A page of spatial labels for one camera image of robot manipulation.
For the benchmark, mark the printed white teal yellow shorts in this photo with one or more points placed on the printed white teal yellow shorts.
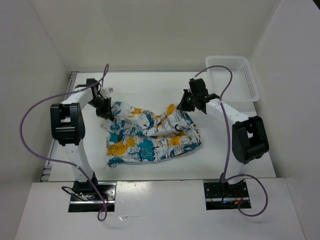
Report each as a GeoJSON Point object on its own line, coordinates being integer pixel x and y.
{"type": "Point", "coordinates": [138, 136]}

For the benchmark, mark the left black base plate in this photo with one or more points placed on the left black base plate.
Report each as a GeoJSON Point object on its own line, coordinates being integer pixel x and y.
{"type": "Point", "coordinates": [84, 201]}

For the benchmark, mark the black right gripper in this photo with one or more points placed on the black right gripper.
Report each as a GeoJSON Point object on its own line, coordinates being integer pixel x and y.
{"type": "Point", "coordinates": [183, 105]}

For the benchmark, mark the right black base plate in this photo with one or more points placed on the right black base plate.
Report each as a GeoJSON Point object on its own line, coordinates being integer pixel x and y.
{"type": "Point", "coordinates": [224, 196]}

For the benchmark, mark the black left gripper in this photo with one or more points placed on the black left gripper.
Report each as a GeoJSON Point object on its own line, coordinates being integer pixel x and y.
{"type": "Point", "coordinates": [105, 113]}

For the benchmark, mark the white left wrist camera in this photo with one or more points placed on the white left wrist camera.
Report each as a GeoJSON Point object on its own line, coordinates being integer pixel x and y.
{"type": "Point", "coordinates": [106, 92]}

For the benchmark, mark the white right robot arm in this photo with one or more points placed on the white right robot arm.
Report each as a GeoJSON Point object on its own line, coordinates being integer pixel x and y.
{"type": "Point", "coordinates": [246, 135]}

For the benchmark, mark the white plastic basket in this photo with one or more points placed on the white plastic basket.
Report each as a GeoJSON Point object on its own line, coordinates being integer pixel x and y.
{"type": "Point", "coordinates": [233, 77]}

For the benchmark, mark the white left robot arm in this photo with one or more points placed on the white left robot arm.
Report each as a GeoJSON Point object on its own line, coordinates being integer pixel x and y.
{"type": "Point", "coordinates": [68, 128]}

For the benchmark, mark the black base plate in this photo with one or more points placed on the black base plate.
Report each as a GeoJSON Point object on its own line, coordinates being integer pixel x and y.
{"type": "Point", "coordinates": [224, 196]}
{"type": "Point", "coordinates": [84, 201]}

